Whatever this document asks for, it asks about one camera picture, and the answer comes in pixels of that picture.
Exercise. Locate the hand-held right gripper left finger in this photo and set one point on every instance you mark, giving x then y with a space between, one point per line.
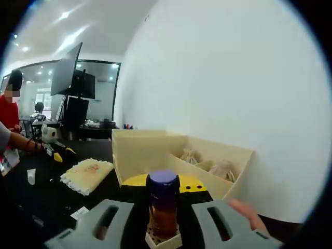
88 228

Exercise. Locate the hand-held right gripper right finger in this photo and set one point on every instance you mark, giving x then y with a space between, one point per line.
233 230

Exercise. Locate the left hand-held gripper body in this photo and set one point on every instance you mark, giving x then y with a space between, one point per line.
50 133

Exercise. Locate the long white cosmetic tube bottle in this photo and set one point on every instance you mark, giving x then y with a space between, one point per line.
31 176

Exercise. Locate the cream drawer organizer box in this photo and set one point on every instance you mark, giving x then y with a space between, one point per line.
140 150

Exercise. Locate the purple cosmetic bottle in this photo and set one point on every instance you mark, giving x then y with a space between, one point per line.
163 197

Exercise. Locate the person's right hand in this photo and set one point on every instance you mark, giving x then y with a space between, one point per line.
251 215

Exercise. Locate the white paper label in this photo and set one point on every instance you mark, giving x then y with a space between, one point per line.
80 212

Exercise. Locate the black wristband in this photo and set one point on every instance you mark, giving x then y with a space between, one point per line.
36 146

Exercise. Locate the black background desk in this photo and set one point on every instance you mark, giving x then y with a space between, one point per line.
98 132

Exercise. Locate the white badge card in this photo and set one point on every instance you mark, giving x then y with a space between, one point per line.
10 159

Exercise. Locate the black table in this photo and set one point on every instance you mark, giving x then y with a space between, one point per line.
39 197

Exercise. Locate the grey shirt sleeve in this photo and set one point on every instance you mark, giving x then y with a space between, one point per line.
3 137

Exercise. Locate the large black monitor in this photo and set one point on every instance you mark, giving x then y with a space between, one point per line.
66 72

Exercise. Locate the black mesh pen holder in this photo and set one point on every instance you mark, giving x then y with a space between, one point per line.
129 126

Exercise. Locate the black glass partition frame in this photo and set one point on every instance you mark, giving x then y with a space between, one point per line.
117 90

